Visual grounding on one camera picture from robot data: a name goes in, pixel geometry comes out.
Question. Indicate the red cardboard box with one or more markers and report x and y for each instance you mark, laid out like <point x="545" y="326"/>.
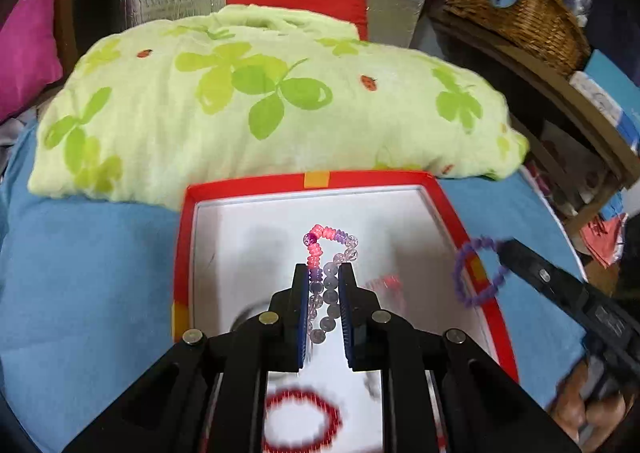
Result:
<point x="240" y="233"/>

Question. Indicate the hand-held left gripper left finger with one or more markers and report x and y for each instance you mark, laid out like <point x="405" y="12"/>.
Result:
<point x="300" y="313"/>

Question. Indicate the green clover print pillow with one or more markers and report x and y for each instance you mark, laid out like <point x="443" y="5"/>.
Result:
<point x="250" y="108"/>

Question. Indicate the wooden shelf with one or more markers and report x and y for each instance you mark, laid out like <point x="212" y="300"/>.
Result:
<point x="560" y="98"/>

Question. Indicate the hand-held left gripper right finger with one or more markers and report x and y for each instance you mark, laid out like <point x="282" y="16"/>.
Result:
<point x="346" y="318"/>

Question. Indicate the wicker basket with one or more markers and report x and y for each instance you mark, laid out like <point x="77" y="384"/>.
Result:
<point x="530" y="18"/>

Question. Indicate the magenta pillow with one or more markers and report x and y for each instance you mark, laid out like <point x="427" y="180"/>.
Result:
<point x="25" y="48"/>

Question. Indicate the blue cardboard box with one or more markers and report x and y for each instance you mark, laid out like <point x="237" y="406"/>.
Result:
<point x="617" y="83"/>

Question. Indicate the stack of red cloths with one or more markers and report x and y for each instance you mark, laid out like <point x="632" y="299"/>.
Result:
<point x="605" y="243"/>

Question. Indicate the white patterned box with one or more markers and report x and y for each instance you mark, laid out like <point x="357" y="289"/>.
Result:
<point x="595" y="98"/>

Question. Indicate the person's right hand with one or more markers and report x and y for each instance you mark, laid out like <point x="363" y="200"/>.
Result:
<point x="582" y="403"/>

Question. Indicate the blue blanket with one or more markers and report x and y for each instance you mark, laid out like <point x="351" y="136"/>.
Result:
<point x="90" y="283"/>

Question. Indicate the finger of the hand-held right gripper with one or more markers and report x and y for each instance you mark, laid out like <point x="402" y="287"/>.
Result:
<point x="540" y="273"/>

